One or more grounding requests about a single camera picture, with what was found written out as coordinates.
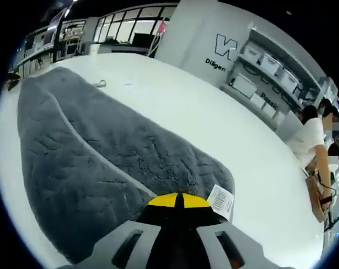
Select grey towel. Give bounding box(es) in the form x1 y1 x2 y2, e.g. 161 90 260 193
17 66 236 266

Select black monitor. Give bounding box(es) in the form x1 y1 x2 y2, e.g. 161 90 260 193
133 33 155 47

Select white stand with pink flag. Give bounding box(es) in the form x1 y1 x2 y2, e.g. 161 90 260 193
148 16 170 58

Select row of white storage boxes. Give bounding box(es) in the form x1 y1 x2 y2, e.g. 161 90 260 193
230 44 301 118

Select grey metal shelf unit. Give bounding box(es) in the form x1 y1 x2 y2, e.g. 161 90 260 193
219 21 339 132

